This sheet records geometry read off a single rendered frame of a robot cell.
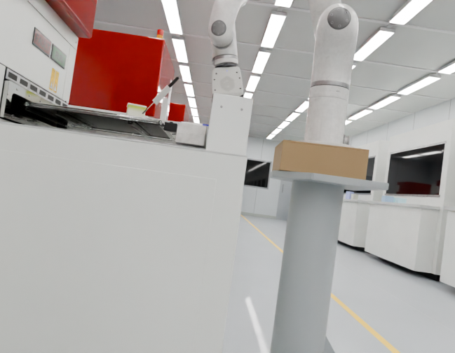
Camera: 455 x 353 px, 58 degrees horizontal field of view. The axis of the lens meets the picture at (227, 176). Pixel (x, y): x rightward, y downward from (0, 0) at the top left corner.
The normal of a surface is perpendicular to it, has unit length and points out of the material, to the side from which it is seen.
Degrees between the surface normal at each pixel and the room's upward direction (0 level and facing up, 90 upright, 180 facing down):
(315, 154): 90
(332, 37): 127
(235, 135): 90
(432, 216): 90
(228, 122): 90
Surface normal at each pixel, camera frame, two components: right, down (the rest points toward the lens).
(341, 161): -0.02, -0.04
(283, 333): -0.67, -0.11
